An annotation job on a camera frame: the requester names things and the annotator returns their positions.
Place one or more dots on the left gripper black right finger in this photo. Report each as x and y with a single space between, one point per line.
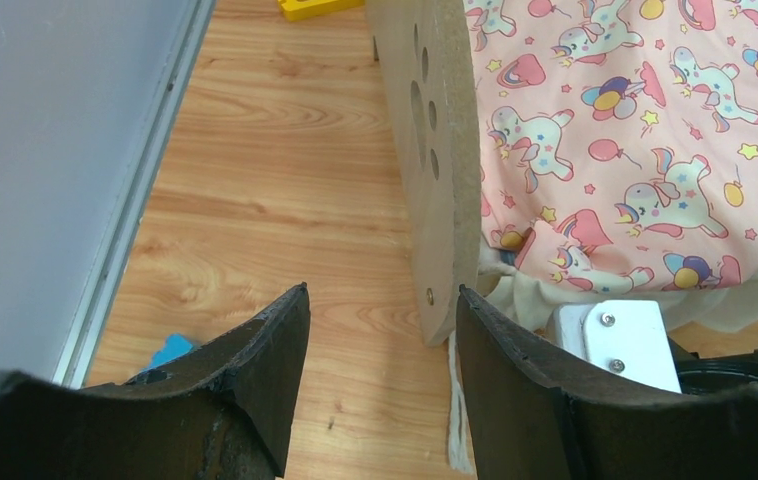
538 412

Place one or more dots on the yellow triangle toy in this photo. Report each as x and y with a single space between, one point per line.
298 10

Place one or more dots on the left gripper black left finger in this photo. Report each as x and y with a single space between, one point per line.
222 411

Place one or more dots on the pink unicorn drawstring bag blanket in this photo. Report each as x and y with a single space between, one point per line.
619 156

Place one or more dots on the blue green grey block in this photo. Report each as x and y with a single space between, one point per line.
174 346

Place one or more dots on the wooden striped pet bed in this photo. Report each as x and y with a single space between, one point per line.
424 54

